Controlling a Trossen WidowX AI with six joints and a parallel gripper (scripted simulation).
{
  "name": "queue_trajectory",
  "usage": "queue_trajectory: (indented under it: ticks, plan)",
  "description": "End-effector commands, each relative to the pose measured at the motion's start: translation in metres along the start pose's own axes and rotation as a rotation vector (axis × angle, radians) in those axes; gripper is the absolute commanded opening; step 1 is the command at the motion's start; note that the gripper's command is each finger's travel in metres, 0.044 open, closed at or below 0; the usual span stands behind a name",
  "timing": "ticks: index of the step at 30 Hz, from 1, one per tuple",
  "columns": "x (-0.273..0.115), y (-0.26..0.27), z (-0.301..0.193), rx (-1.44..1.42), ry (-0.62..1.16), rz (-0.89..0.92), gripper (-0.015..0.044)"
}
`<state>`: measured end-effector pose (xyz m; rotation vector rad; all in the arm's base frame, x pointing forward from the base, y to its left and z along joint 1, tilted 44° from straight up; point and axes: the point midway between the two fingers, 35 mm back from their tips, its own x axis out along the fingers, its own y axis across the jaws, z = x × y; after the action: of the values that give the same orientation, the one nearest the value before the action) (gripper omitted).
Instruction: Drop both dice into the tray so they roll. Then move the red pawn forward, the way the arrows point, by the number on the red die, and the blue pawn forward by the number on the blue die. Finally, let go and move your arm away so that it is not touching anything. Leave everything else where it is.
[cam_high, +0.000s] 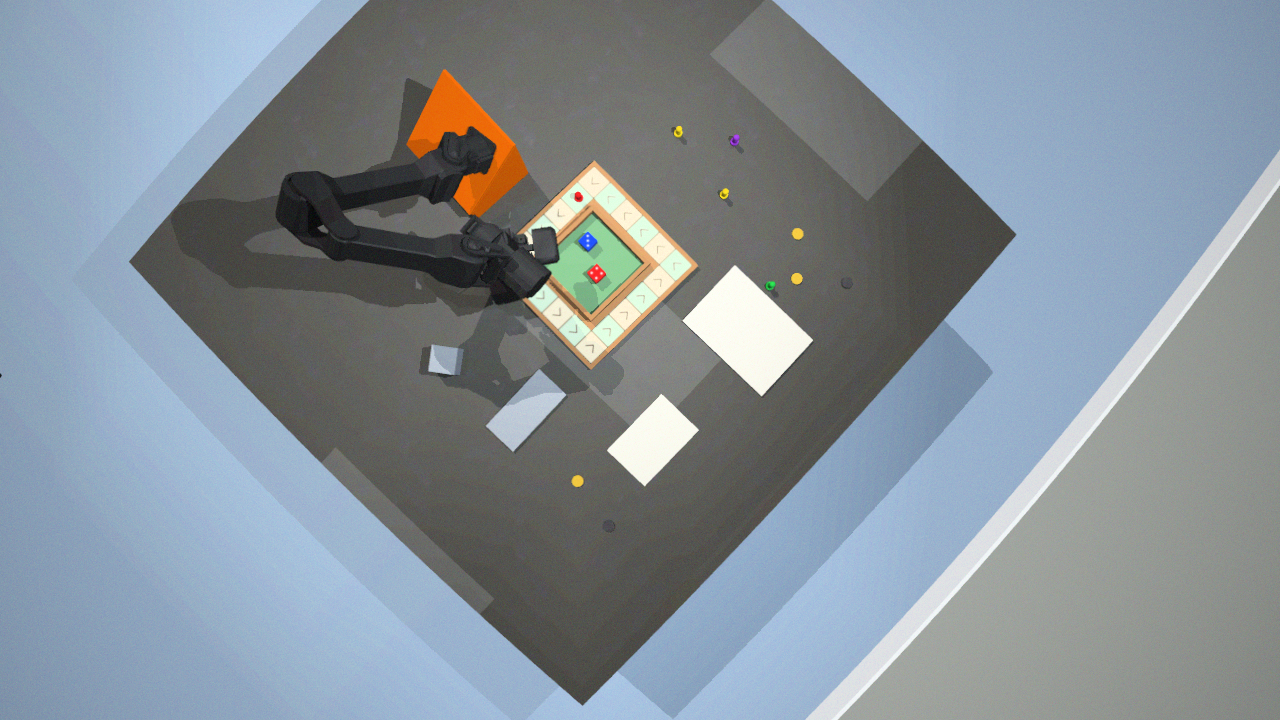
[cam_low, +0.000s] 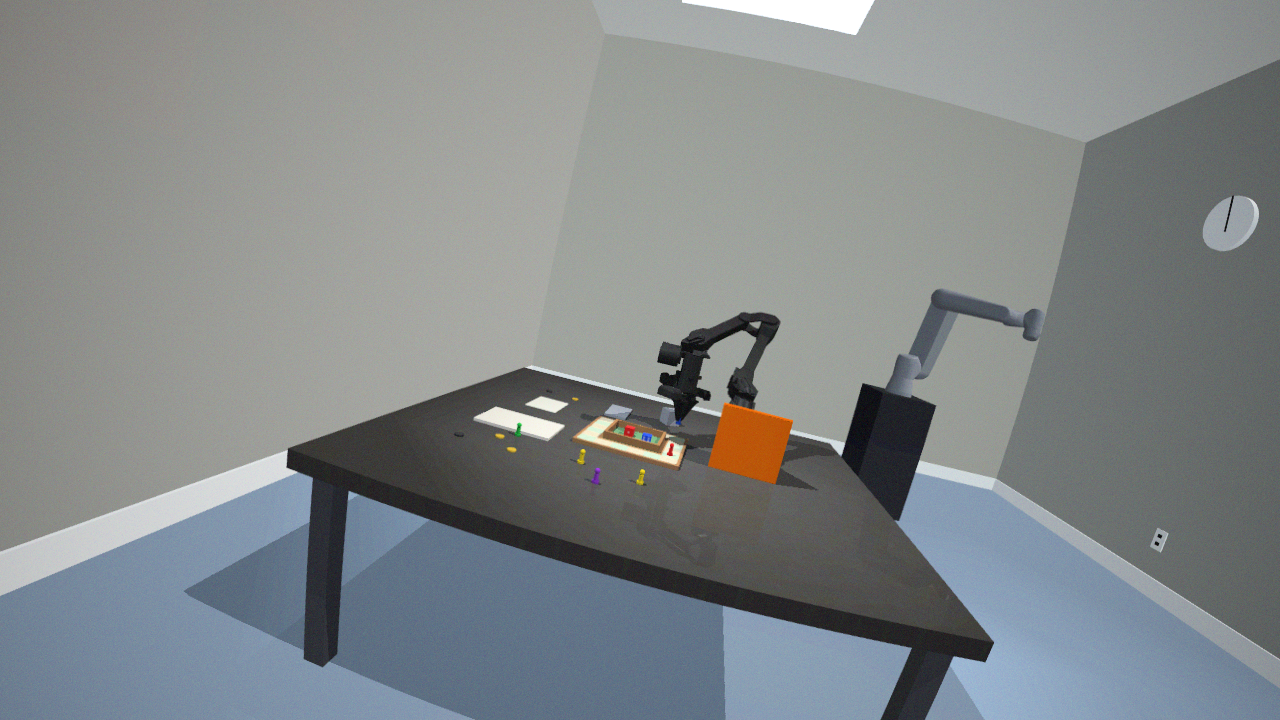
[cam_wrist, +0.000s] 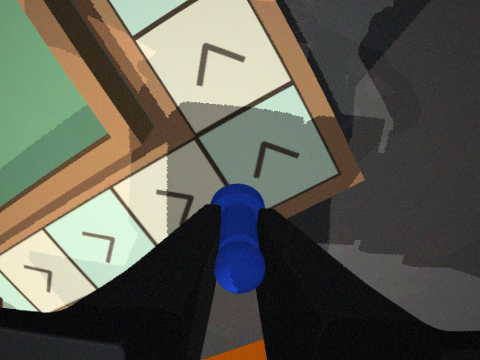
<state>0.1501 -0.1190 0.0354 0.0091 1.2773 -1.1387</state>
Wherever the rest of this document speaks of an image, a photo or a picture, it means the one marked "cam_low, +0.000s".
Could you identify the white rectangular card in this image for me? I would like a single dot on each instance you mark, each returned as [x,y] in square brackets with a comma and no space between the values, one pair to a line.
[547,404]

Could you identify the white rectangular sheet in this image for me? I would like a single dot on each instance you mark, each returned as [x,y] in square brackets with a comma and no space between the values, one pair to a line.
[531,426]

